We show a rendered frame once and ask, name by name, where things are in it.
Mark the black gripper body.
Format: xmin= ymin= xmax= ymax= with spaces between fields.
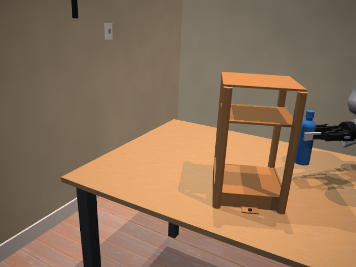
xmin=329 ymin=121 xmax=356 ymax=141

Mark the blue bottle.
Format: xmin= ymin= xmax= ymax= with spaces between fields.
xmin=295 ymin=110 xmax=316 ymax=166

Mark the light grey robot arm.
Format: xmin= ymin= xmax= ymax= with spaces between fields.
xmin=340 ymin=82 xmax=356 ymax=147

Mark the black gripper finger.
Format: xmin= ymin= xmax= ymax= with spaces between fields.
xmin=315 ymin=124 xmax=338 ymax=132
xmin=303 ymin=127 xmax=351 ymax=141

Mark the brown wooden shelving unit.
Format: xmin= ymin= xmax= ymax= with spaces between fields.
xmin=212 ymin=72 xmax=307 ymax=215

